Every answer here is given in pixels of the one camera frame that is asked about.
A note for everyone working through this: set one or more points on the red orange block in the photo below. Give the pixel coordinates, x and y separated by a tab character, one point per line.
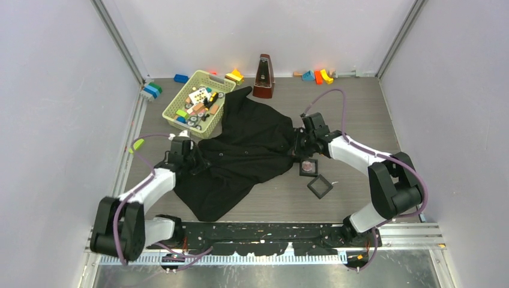
318	77

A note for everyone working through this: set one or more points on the light blue toy block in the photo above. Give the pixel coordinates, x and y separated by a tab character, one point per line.
308	76

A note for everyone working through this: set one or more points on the light green plastic basket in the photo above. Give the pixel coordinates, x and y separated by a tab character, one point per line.
199	104

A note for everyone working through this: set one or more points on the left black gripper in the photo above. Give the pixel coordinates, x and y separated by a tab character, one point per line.
203	163

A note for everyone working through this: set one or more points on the yellow curved block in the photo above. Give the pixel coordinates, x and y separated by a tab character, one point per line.
325	77

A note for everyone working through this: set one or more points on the lime green block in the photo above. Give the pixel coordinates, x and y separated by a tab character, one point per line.
136	145

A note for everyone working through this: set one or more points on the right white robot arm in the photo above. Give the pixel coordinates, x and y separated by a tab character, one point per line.
394	184

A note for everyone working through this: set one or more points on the brown wooden metronome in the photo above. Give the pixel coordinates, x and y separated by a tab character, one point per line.
264	83

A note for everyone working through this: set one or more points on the black square frame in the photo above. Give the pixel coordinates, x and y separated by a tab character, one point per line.
320	186
313	174

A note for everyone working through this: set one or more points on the blue green stacked blocks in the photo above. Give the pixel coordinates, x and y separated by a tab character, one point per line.
150	91

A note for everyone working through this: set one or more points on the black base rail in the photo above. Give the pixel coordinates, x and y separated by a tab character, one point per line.
268	239

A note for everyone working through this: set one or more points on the round pink brooch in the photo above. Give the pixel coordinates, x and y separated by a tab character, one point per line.
308	166

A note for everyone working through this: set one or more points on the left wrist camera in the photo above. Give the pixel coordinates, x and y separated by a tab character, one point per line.
184	133

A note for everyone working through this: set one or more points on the black garment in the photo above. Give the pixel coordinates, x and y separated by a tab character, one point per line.
254	146

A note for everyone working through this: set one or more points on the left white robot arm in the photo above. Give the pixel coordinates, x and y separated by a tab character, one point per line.
120	228

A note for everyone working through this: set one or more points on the yellow black screwdriver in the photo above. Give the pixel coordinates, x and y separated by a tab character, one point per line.
213	98

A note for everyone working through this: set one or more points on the nine of spades card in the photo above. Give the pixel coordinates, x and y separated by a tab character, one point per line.
200	95

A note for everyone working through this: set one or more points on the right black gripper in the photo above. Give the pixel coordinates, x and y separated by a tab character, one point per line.
296	150

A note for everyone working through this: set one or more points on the yellow orange block stack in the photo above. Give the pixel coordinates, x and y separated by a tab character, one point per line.
235	76

